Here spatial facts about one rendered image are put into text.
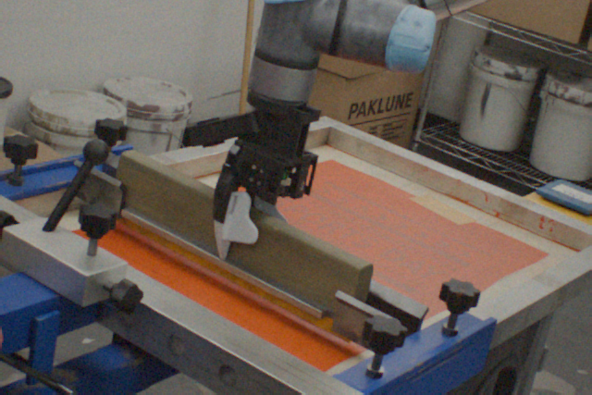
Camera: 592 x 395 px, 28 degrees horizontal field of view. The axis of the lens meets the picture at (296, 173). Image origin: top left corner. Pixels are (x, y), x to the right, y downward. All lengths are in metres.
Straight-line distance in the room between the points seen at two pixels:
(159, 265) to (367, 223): 0.39
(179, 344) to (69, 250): 0.15
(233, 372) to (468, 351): 0.32
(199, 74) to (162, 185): 3.14
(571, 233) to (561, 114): 2.97
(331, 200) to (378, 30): 0.54
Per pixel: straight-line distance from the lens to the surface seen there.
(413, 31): 1.34
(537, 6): 4.79
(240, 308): 1.44
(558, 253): 1.85
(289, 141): 1.38
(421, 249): 1.73
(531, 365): 2.19
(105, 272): 1.20
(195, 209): 1.49
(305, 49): 1.35
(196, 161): 1.79
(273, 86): 1.36
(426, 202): 1.91
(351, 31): 1.34
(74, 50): 4.12
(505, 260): 1.77
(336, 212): 1.79
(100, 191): 1.58
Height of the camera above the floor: 1.60
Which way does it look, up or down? 20 degrees down
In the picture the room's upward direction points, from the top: 12 degrees clockwise
